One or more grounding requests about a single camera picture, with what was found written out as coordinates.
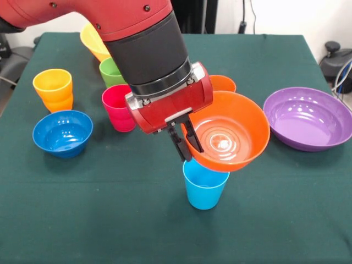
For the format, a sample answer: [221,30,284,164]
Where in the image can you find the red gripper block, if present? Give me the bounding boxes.
[124,61,214,162]

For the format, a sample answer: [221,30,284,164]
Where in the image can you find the light blue cup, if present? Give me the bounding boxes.
[182,158,231,211]

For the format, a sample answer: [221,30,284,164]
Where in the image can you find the orange bowl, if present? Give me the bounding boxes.
[181,90,271,173]

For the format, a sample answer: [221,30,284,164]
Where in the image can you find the orange cup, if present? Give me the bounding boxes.
[208,74,237,94]

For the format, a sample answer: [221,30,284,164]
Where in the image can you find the pink cup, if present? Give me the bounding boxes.
[101,84,137,133]

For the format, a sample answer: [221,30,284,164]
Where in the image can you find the dark green tablecloth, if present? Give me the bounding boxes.
[0,32,352,264]

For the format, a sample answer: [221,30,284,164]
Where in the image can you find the green cup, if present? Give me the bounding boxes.
[98,57,128,89]

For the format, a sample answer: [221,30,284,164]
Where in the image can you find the purple bowl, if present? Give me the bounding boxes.
[262,86,352,152]

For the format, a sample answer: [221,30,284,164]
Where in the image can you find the blue bowl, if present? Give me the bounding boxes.
[32,109,94,159]

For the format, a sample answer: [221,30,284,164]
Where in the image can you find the large yellow bowl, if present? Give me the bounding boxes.
[79,22,112,63]

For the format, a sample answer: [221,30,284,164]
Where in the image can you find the yellow cup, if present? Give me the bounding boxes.
[32,68,74,114]

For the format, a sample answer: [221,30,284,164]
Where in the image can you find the gray black machine base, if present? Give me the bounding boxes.
[318,41,352,83]
[0,46,35,86]

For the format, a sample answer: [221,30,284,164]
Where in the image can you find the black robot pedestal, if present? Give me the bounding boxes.
[170,0,227,34]

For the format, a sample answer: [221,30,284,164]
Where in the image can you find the black cable with plug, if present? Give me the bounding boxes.
[238,0,258,34]

